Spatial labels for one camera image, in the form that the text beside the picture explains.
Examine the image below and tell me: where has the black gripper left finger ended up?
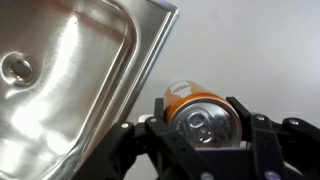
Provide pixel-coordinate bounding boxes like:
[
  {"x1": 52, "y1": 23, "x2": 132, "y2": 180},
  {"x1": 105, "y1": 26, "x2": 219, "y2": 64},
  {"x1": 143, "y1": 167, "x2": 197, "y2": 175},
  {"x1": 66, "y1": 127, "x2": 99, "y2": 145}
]
[{"x1": 71, "y1": 97, "x2": 218, "y2": 180}]

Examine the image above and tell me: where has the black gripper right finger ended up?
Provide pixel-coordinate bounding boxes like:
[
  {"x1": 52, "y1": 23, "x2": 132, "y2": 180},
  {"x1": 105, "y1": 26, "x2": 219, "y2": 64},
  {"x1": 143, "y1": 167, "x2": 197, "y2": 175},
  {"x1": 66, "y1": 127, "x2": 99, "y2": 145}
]
[{"x1": 226, "y1": 96, "x2": 320, "y2": 180}]

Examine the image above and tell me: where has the orange soda can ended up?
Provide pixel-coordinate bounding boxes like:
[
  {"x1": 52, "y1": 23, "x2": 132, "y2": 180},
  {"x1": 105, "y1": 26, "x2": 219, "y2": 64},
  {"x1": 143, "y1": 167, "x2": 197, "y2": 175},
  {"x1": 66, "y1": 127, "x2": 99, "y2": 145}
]
[{"x1": 162, "y1": 79, "x2": 244, "y2": 149}]

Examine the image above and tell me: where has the stainless steel sink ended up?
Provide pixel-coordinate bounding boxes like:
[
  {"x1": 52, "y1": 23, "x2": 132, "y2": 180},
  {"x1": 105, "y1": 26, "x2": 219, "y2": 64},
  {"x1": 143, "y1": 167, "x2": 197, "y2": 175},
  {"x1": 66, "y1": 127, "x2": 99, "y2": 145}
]
[{"x1": 0, "y1": 0, "x2": 180, "y2": 180}]

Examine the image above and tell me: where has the round metal sink drain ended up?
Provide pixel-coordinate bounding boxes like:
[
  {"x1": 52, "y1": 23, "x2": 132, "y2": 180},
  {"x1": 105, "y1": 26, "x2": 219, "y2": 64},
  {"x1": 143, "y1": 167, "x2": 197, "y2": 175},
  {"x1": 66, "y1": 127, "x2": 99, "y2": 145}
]
[{"x1": 1, "y1": 51, "x2": 36, "y2": 88}]

